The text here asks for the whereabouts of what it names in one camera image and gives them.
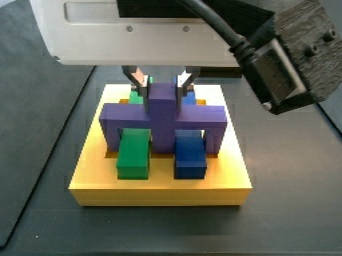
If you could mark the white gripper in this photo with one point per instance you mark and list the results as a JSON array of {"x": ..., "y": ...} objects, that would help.
[{"x": 84, "y": 33}]

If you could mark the purple three-legged block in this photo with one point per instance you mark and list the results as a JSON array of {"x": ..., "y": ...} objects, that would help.
[{"x": 163, "y": 118}]

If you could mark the yellow slotted board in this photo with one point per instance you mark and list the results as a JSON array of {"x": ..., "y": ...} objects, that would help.
[{"x": 96, "y": 187}]

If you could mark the green long bar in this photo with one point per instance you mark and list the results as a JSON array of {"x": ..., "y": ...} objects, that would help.
[{"x": 132, "y": 164}]

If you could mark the blue long bar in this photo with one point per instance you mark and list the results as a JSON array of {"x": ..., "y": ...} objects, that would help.
[{"x": 189, "y": 164}]

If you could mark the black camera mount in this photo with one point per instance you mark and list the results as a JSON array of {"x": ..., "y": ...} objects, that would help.
[{"x": 288, "y": 50}]

